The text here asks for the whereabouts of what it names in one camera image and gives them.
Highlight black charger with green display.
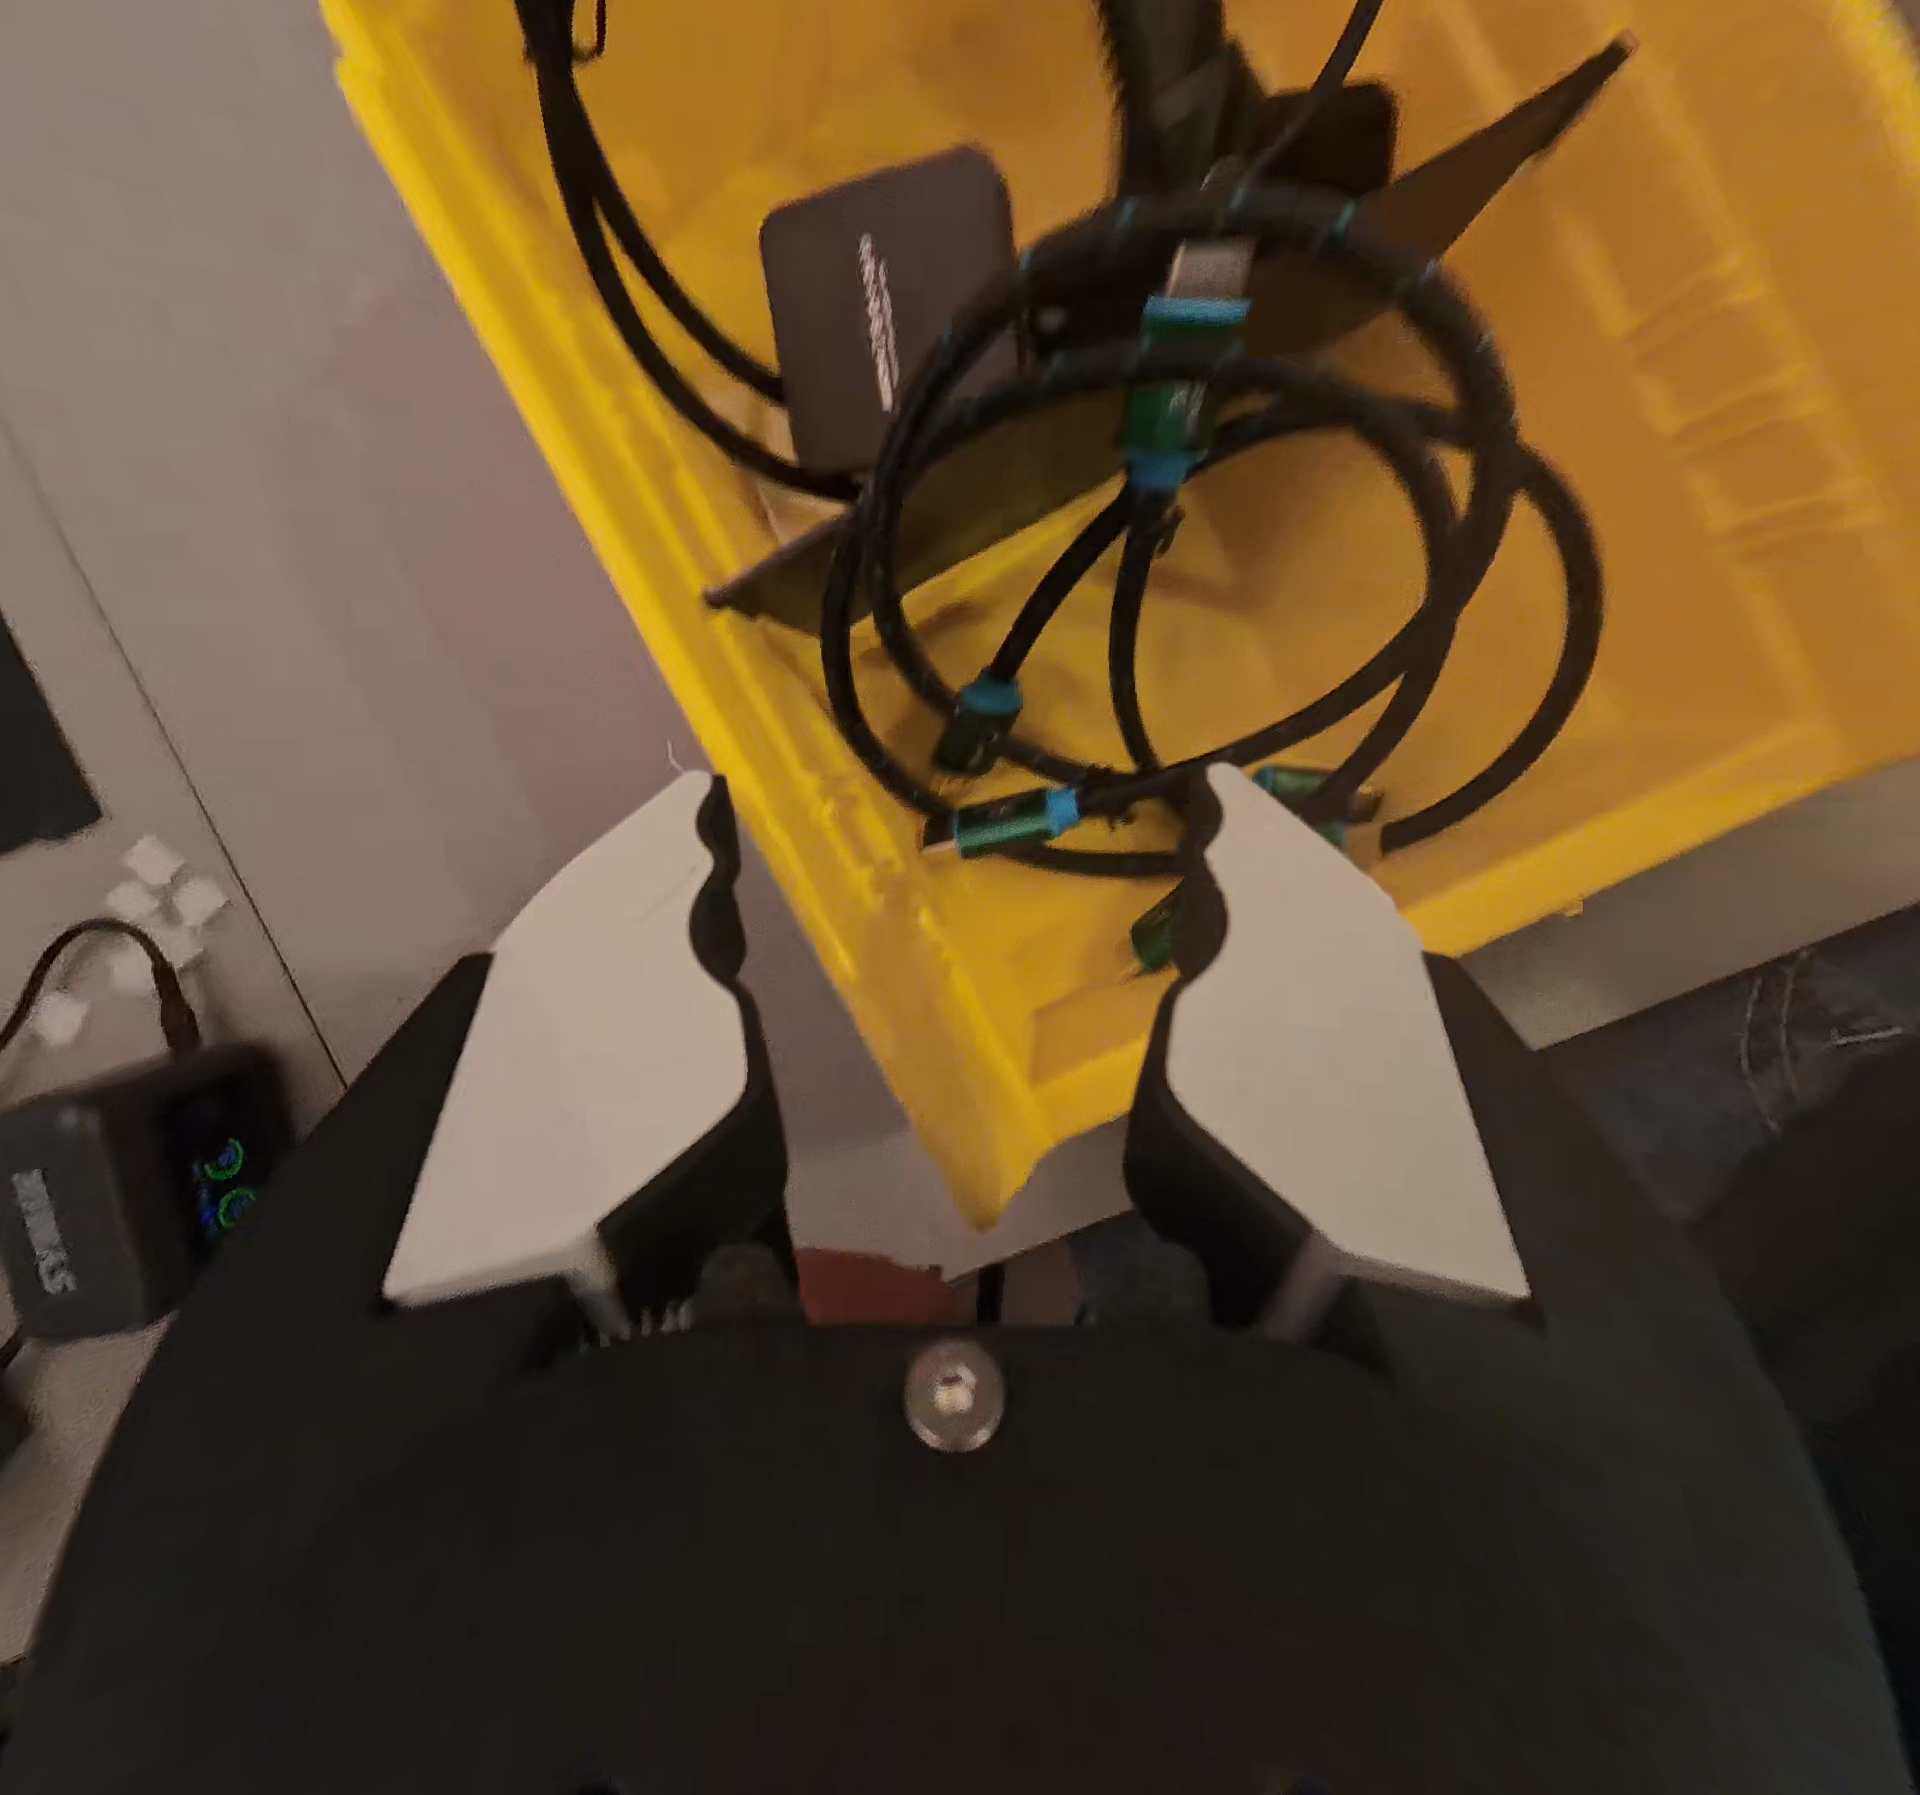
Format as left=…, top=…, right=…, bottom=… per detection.
left=0, top=1043, right=291, bottom=1343

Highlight black bin divider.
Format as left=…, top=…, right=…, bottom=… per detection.
left=703, top=30, right=1640, bottom=626

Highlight dark power cable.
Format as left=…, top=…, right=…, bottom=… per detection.
left=0, top=916, right=207, bottom=1062

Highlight black hdmi switch box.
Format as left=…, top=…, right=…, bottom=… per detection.
left=757, top=145, right=1024, bottom=480

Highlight yellow plastic bin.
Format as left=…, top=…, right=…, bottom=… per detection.
left=252, top=0, right=1920, bottom=1233

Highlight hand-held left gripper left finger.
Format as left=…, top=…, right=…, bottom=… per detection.
left=378, top=768, right=801, bottom=1329

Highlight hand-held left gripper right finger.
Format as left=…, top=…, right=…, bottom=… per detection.
left=1122, top=759, right=1536, bottom=1339

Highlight white plastic clips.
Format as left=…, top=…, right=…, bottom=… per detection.
left=28, top=834, right=231, bottom=1049

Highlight thin black USB cable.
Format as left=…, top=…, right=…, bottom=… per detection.
left=481, top=0, right=1434, bottom=507

